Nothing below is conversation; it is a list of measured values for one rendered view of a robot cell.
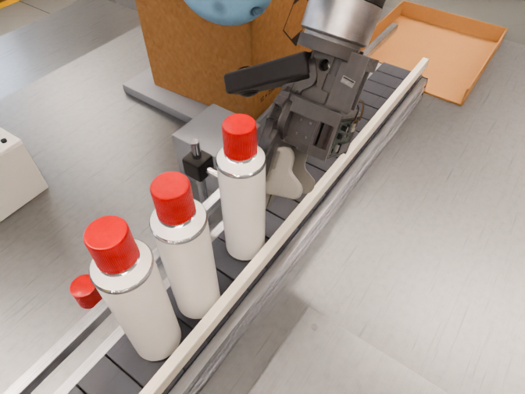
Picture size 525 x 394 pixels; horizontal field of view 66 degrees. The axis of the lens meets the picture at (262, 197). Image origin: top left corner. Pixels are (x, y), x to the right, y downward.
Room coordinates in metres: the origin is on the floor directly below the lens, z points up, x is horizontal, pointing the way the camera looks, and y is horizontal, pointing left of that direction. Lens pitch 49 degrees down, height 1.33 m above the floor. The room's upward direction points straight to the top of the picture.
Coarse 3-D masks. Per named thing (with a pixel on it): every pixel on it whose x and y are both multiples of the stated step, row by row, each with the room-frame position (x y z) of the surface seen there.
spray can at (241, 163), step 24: (240, 120) 0.31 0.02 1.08; (240, 144) 0.29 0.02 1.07; (216, 168) 0.30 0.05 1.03; (240, 168) 0.28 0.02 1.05; (264, 168) 0.29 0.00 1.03; (240, 192) 0.28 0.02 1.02; (264, 192) 0.29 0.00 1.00; (240, 216) 0.28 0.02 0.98; (264, 216) 0.29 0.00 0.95; (240, 240) 0.28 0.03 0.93; (264, 240) 0.29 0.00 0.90
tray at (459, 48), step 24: (384, 24) 0.97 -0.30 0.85; (408, 24) 1.01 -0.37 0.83; (432, 24) 1.01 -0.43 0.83; (456, 24) 0.98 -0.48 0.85; (480, 24) 0.95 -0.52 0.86; (384, 48) 0.89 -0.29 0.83; (408, 48) 0.89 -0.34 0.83; (432, 48) 0.89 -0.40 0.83; (456, 48) 0.89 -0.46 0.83; (480, 48) 0.89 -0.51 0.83; (432, 72) 0.79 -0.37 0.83; (456, 72) 0.79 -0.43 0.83; (480, 72) 0.75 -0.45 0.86; (456, 96) 0.70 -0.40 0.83
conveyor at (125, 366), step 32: (384, 64) 0.74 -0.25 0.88; (384, 96) 0.63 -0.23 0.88; (320, 160) 0.46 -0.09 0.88; (352, 160) 0.46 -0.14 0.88; (224, 256) 0.29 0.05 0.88; (224, 288) 0.24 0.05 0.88; (224, 320) 0.20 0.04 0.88; (128, 352) 0.16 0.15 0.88; (96, 384) 0.13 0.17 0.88; (128, 384) 0.13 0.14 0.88
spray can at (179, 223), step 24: (168, 192) 0.21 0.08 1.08; (168, 216) 0.21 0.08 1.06; (192, 216) 0.22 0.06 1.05; (168, 240) 0.20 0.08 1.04; (192, 240) 0.20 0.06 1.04; (168, 264) 0.20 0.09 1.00; (192, 264) 0.20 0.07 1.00; (192, 288) 0.20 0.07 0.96; (216, 288) 0.22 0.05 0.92; (192, 312) 0.20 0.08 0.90
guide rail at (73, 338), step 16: (384, 32) 0.72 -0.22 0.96; (368, 48) 0.66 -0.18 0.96; (208, 208) 0.30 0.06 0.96; (96, 304) 0.18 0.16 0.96; (80, 320) 0.16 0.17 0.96; (96, 320) 0.16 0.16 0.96; (64, 336) 0.15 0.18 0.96; (80, 336) 0.15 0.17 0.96; (48, 352) 0.13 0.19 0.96; (64, 352) 0.13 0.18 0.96; (32, 368) 0.12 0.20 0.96; (48, 368) 0.12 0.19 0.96; (16, 384) 0.11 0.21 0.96; (32, 384) 0.11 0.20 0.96
